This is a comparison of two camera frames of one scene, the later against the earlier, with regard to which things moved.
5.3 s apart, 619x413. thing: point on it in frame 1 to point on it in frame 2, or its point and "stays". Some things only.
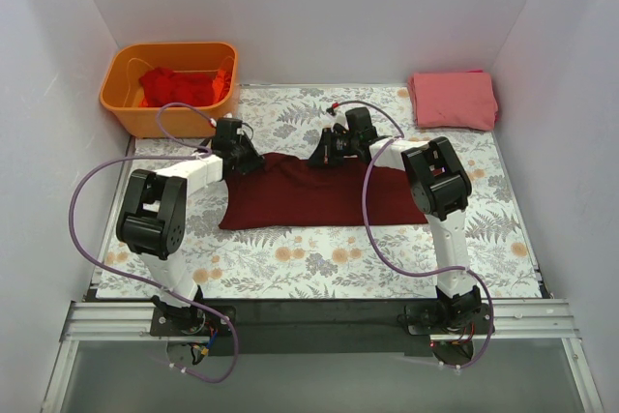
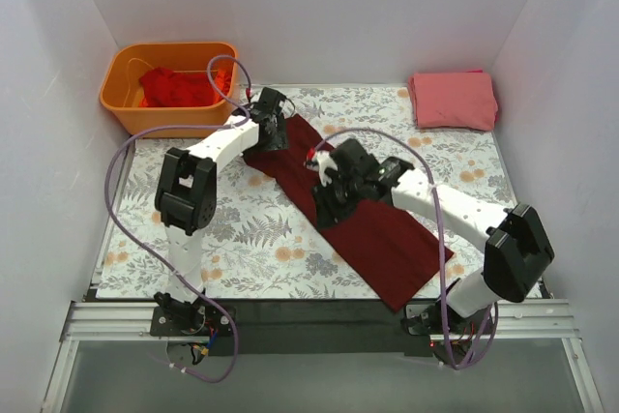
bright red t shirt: [162, 86] stays
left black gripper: [248, 160] to [275, 137]
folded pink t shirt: [459, 100] stays
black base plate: [322, 327] stays
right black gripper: [325, 152] to [334, 197]
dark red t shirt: [290, 191] to [379, 241]
